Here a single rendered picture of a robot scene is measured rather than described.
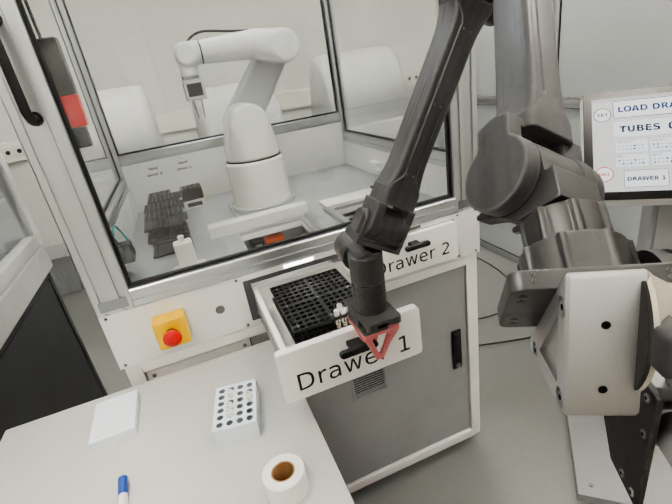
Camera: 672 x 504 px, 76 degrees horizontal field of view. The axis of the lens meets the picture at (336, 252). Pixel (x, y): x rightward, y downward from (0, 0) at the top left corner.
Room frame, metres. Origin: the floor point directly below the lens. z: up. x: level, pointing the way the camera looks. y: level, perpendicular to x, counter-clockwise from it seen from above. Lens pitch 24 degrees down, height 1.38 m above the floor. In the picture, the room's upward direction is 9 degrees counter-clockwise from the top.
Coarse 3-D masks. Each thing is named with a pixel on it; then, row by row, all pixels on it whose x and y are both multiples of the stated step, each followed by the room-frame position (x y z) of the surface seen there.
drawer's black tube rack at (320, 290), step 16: (336, 272) 0.97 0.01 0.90; (272, 288) 0.94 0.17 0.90; (288, 288) 0.93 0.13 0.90; (304, 288) 0.91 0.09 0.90; (320, 288) 0.90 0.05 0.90; (336, 288) 0.89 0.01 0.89; (288, 304) 0.85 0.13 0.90; (304, 304) 0.89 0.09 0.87; (320, 304) 0.82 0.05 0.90; (336, 304) 0.81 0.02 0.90; (288, 320) 0.78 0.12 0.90; (304, 320) 0.77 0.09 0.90; (304, 336) 0.75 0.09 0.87
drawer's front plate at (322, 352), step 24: (408, 312) 0.70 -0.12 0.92; (336, 336) 0.65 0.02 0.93; (384, 336) 0.68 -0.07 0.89; (408, 336) 0.70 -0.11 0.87; (288, 360) 0.63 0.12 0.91; (312, 360) 0.64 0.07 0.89; (336, 360) 0.65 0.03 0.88; (384, 360) 0.68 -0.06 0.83; (288, 384) 0.62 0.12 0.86; (336, 384) 0.65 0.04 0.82
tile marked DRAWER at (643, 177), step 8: (664, 168) 0.99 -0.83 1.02; (624, 176) 1.02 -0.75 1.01; (632, 176) 1.01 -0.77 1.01; (640, 176) 1.00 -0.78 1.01; (648, 176) 1.00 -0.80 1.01; (656, 176) 0.99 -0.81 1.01; (664, 176) 0.98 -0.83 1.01; (624, 184) 1.01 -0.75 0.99; (632, 184) 1.00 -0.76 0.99; (640, 184) 0.99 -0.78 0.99; (648, 184) 0.98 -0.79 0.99; (656, 184) 0.98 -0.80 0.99; (664, 184) 0.97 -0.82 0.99
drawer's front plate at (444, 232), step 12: (432, 228) 1.08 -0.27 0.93; (444, 228) 1.09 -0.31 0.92; (456, 228) 1.11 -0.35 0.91; (408, 240) 1.06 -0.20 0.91; (420, 240) 1.07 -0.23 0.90; (432, 240) 1.08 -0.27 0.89; (444, 240) 1.09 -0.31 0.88; (456, 240) 1.11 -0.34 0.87; (384, 252) 1.04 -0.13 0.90; (408, 252) 1.06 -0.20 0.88; (420, 252) 1.07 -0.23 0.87; (432, 252) 1.08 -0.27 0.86; (456, 252) 1.10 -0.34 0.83; (396, 264) 1.05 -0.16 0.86; (420, 264) 1.07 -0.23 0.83; (432, 264) 1.08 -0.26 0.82; (396, 276) 1.05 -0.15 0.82
